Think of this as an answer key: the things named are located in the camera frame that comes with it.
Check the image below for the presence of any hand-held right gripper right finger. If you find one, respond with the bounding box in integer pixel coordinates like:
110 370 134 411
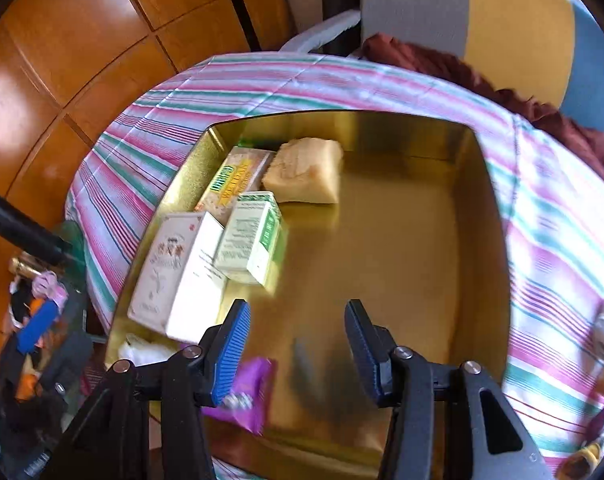
344 299 555 480

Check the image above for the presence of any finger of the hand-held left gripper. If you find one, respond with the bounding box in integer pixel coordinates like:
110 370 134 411
16 299 60 356

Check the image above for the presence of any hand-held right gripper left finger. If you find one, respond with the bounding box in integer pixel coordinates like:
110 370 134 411
42 299 253 480

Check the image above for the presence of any purple packet with white print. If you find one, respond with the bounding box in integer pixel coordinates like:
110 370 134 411
202 356 275 436

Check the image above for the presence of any gold metal tin box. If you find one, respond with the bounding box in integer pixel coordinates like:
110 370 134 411
104 111 513 478

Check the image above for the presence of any white box with floral print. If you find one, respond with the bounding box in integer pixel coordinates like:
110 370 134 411
127 211 229 343

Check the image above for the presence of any green and white box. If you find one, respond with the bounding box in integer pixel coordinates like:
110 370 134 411
212 191 284 286

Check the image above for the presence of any cracker packet with green edge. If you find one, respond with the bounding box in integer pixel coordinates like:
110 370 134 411
194 140 278 226

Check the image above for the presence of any yellow and dark roll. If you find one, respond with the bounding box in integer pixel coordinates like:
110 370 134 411
557 435 604 480

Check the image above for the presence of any plain purple snack packet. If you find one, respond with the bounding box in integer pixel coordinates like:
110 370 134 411
584 400 604 441

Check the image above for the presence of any pink scrunchie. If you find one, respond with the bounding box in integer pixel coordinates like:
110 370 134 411
31 271 69 306

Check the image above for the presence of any gold bottle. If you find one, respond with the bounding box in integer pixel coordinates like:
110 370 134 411
9 256 53 278

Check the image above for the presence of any striped tablecloth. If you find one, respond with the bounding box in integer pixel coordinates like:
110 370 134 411
64 52 604 480

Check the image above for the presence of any wooden wardrobe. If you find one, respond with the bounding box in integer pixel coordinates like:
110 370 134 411
0 0 295 381

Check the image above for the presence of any maroon blanket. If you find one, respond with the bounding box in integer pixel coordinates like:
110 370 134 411
361 32 604 196

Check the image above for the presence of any grey yellow blue headboard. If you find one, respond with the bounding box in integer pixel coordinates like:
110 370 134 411
359 0 604 126

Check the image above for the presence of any grey bed rail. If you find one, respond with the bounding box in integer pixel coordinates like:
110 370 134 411
279 9 363 53

